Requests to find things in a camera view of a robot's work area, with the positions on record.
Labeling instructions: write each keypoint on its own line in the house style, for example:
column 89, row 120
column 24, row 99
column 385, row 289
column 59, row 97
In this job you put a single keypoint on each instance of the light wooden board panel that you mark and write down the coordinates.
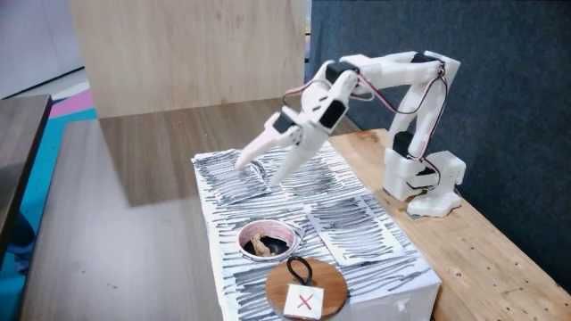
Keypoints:
column 178, row 53

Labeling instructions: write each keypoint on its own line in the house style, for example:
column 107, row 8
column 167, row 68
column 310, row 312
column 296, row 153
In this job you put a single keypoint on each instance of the dark wooden table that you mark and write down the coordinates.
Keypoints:
column 18, row 147

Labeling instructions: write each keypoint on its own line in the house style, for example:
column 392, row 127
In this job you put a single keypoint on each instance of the white box with black scribbles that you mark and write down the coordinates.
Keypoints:
column 383, row 303

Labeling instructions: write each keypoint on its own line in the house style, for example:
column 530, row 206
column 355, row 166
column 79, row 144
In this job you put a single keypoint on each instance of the white paper with red X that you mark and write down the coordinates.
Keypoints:
column 294, row 294

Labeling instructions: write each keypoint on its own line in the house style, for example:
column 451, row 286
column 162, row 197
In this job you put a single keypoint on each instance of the red-lined round cup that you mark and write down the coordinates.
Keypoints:
column 285, row 232

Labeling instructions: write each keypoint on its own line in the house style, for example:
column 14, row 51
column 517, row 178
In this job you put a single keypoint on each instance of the round wooden lid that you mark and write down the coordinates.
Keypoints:
column 330, row 281

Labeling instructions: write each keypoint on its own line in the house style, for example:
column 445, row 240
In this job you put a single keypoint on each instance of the black scribbled paper sheet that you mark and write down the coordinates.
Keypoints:
column 232, row 178
column 330, row 178
column 357, row 232

